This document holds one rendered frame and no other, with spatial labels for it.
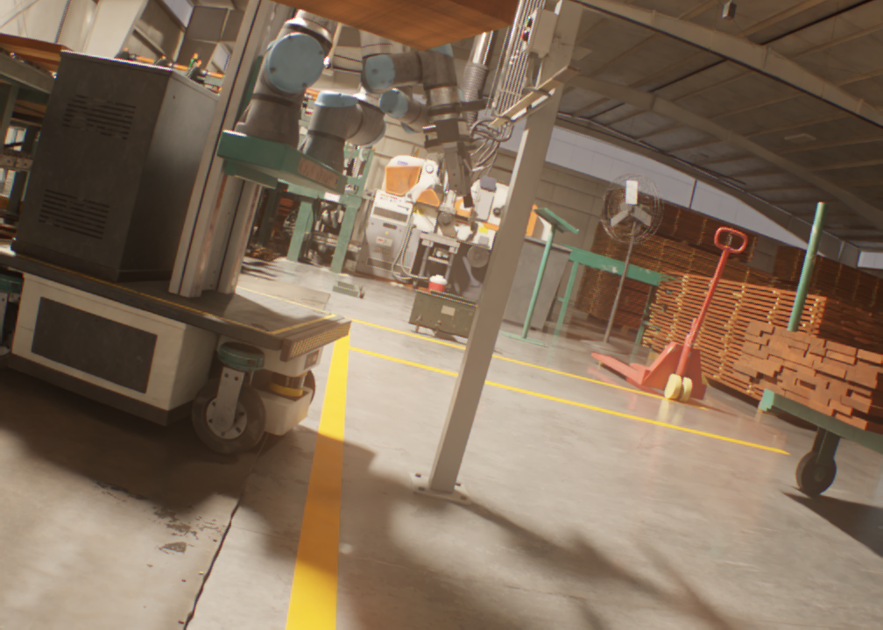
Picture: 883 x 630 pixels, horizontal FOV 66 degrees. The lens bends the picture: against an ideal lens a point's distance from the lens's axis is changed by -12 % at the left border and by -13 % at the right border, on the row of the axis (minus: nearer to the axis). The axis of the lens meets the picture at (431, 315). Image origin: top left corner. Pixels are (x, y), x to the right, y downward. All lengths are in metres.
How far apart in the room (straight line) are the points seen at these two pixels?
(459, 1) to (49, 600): 0.93
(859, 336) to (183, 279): 5.79
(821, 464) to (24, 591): 3.20
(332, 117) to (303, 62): 0.63
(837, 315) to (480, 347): 4.99
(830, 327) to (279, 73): 5.66
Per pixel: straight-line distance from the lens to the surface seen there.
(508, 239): 1.92
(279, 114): 1.73
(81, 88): 1.99
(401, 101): 2.10
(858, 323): 6.78
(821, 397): 2.80
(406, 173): 10.20
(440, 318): 5.39
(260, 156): 1.70
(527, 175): 1.93
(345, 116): 2.23
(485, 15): 0.93
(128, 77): 1.93
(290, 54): 1.60
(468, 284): 10.63
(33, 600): 1.12
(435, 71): 1.70
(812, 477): 3.62
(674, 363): 5.75
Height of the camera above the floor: 0.60
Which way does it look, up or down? 5 degrees down
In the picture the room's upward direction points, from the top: 15 degrees clockwise
